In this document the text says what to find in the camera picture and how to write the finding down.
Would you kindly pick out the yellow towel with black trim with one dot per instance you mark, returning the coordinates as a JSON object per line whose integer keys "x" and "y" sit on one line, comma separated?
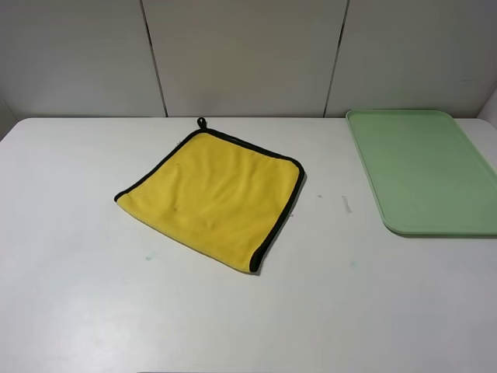
{"x": 218, "y": 195}

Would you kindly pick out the light green plastic tray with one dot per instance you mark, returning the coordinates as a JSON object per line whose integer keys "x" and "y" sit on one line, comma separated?
{"x": 426, "y": 175}

